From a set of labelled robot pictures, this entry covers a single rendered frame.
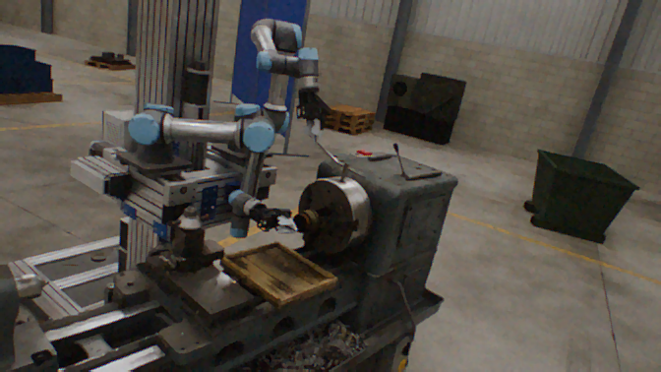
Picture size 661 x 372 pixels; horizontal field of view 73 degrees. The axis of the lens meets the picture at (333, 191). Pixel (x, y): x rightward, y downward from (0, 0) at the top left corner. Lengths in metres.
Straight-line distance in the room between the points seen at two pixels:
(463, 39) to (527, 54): 1.52
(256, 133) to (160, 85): 0.62
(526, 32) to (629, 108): 2.76
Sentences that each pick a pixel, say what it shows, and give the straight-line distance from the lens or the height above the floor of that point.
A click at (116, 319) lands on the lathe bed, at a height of 0.87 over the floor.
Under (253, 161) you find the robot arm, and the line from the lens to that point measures 1.92.
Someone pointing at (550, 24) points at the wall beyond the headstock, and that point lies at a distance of 11.78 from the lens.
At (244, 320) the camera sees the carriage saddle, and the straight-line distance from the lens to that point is 1.43.
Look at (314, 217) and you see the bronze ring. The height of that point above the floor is 1.11.
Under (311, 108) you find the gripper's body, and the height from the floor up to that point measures 1.50.
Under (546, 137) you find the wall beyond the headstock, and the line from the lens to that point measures 11.67.
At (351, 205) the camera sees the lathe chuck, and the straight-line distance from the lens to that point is 1.75.
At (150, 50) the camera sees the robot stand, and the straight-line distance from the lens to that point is 2.24.
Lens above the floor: 1.76
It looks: 18 degrees down
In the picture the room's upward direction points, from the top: 11 degrees clockwise
